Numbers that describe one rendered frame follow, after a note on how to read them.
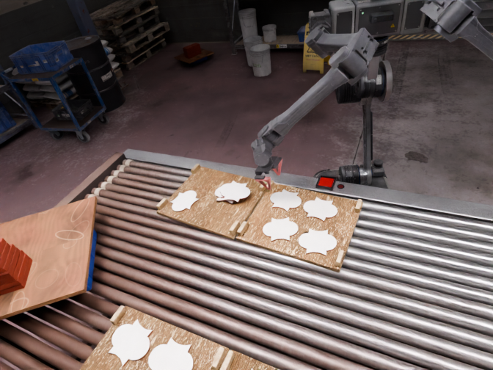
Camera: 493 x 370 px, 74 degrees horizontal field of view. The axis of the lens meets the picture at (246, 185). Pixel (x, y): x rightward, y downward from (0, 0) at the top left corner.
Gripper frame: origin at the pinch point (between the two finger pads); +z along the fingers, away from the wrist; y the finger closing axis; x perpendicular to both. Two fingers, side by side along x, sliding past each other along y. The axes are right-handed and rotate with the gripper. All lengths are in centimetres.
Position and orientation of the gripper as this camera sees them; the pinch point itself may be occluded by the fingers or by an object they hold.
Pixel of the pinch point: (273, 180)
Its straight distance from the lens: 139.4
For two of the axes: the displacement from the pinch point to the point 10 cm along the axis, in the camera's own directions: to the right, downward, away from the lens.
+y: 4.7, -6.5, 6.0
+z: 3.7, 7.6, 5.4
